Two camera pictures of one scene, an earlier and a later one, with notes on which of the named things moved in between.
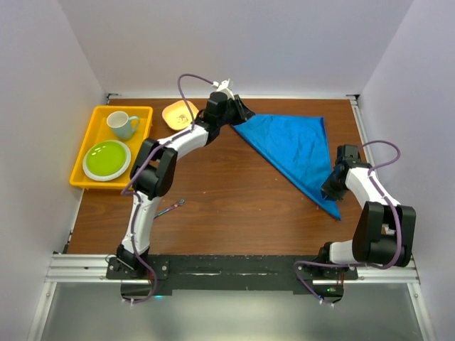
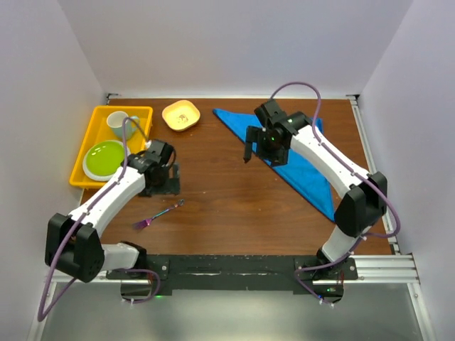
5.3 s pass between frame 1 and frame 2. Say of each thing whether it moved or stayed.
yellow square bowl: stayed
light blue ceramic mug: stayed
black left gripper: moved
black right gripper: moved
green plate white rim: stayed
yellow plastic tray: stayed
